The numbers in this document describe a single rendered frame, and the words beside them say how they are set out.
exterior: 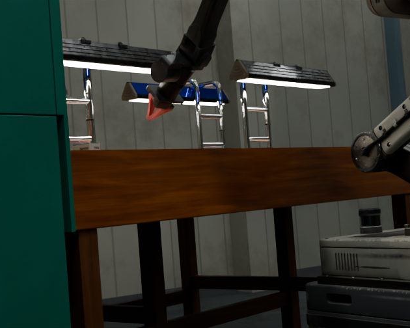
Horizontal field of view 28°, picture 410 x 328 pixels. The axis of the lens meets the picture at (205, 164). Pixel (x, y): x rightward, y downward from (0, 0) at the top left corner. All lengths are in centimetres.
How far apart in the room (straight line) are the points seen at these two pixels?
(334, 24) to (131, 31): 169
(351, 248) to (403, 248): 20
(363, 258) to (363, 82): 380
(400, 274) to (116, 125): 281
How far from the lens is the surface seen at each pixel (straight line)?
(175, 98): 223
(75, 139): 255
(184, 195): 216
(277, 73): 310
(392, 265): 234
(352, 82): 605
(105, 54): 243
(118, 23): 495
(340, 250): 248
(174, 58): 214
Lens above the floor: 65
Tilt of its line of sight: 2 degrees up
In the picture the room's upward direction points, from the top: 4 degrees counter-clockwise
